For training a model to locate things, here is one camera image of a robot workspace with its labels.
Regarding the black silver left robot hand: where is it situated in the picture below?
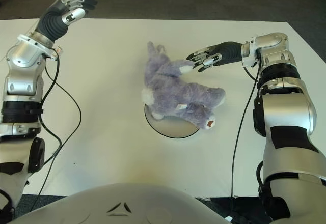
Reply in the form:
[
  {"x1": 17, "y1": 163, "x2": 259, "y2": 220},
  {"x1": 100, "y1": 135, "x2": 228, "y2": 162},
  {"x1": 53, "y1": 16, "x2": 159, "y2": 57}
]
[{"x1": 35, "y1": 0, "x2": 99, "y2": 43}]

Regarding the white plate with black rim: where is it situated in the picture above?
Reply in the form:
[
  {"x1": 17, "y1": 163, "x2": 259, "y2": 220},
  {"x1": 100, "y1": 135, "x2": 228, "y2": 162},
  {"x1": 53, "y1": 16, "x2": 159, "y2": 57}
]
[{"x1": 144, "y1": 103, "x2": 201, "y2": 139}]

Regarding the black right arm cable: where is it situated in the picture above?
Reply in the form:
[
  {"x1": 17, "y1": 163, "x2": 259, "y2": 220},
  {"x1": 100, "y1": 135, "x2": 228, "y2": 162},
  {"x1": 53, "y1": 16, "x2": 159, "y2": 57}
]
[{"x1": 230, "y1": 62, "x2": 262, "y2": 221}]

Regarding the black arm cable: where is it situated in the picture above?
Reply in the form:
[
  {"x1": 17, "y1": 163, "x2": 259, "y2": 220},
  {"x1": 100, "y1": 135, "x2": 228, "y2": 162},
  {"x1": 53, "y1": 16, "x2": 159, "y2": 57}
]
[
  {"x1": 37, "y1": 53, "x2": 83, "y2": 197},
  {"x1": 230, "y1": 62, "x2": 262, "y2": 221}
]

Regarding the silver robot torso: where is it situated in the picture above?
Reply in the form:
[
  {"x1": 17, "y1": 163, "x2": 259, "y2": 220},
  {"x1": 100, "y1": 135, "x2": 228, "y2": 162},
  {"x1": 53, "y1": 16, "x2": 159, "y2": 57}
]
[{"x1": 12, "y1": 182, "x2": 227, "y2": 224}]

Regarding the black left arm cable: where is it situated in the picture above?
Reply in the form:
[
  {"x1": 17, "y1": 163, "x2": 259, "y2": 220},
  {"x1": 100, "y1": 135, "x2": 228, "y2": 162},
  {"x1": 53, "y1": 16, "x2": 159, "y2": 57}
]
[{"x1": 37, "y1": 53, "x2": 83, "y2": 197}]

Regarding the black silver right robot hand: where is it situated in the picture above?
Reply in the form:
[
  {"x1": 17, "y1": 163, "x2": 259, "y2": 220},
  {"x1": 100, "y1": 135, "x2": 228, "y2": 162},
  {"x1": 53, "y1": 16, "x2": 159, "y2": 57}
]
[{"x1": 186, "y1": 41, "x2": 242, "y2": 73}]

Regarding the purple plush rabbit doll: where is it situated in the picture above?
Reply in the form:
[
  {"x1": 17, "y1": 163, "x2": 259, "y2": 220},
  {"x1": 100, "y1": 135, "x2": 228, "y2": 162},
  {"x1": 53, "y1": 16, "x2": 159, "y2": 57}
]
[{"x1": 141, "y1": 40, "x2": 227, "y2": 130}]

